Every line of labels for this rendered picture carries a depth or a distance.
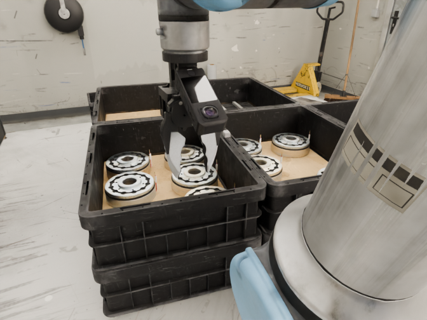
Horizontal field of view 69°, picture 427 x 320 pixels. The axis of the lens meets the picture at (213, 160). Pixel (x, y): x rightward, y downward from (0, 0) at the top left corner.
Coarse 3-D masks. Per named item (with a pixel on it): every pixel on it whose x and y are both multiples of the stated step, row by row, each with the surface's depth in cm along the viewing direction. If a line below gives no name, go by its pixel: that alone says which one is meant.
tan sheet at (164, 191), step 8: (152, 160) 82; (160, 160) 82; (104, 168) 78; (152, 168) 78; (160, 168) 78; (104, 176) 75; (152, 176) 75; (160, 176) 75; (168, 176) 75; (104, 184) 71; (160, 184) 71; (168, 184) 71; (104, 192) 68; (160, 192) 68; (168, 192) 68; (104, 200) 66; (152, 200) 66; (160, 200) 66; (104, 208) 63
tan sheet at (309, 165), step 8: (264, 144) 91; (264, 152) 86; (272, 152) 86; (312, 152) 86; (288, 160) 82; (296, 160) 82; (304, 160) 82; (312, 160) 82; (320, 160) 82; (288, 168) 78; (296, 168) 78; (304, 168) 78; (312, 168) 78; (320, 168) 78; (288, 176) 75; (296, 176) 75; (304, 176) 75
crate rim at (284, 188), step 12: (264, 108) 90; (276, 108) 90; (288, 108) 91; (324, 120) 82; (240, 144) 67; (264, 180) 54; (288, 180) 53; (300, 180) 53; (312, 180) 53; (276, 192) 52; (288, 192) 53; (300, 192) 54
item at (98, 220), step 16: (96, 128) 75; (224, 144) 68; (240, 160) 60; (256, 176) 55; (208, 192) 50; (224, 192) 50; (240, 192) 50; (256, 192) 51; (80, 208) 46; (112, 208) 46; (128, 208) 46; (144, 208) 46; (160, 208) 47; (176, 208) 48; (192, 208) 49; (208, 208) 50; (96, 224) 45; (112, 224) 46
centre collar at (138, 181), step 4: (128, 176) 67; (132, 176) 67; (136, 176) 67; (120, 180) 66; (124, 180) 66; (136, 180) 66; (140, 180) 66; (120, 184) 64; (124, 184) 64; (132, 184) 64; (136, 184) 64; (124, 188) 64; (128, 188) 64; (132, 188) 64
